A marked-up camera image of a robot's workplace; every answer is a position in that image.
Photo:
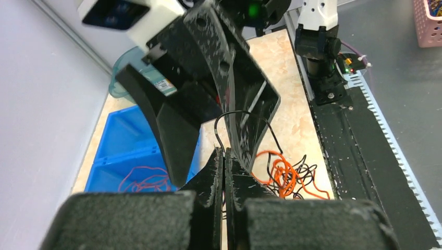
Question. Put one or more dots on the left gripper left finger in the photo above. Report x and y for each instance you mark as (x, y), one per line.
(189, 218)

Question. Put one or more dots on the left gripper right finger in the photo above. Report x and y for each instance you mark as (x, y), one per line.
(257, 219)

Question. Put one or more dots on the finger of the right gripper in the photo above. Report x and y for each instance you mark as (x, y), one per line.
(175, 121)
(246, 97)

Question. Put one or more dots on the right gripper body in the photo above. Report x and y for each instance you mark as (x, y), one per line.
(195, 51)

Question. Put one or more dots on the teal transparent plastic lid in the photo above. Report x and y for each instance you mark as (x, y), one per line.
(131, 73)

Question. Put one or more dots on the blue three-compartment bin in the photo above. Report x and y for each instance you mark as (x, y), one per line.
(128, 158)

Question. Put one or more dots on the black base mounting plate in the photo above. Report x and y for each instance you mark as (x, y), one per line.
(365, 161)

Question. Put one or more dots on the pink plastic basket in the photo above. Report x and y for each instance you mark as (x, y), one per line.
(427, 18)

